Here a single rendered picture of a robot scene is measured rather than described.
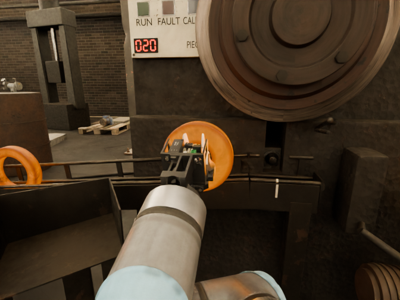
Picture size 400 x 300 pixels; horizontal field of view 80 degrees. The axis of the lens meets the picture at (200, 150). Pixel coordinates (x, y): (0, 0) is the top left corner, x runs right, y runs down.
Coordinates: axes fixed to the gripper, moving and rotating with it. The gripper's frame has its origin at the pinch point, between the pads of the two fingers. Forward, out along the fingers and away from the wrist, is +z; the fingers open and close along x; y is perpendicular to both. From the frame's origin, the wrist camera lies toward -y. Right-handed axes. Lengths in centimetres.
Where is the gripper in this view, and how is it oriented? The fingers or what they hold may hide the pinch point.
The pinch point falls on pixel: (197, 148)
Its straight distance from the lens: 53.0
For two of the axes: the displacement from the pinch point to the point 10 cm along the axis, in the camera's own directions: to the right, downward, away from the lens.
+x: -9.9, -0.2, 1.5
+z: 1.4, -5.2, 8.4
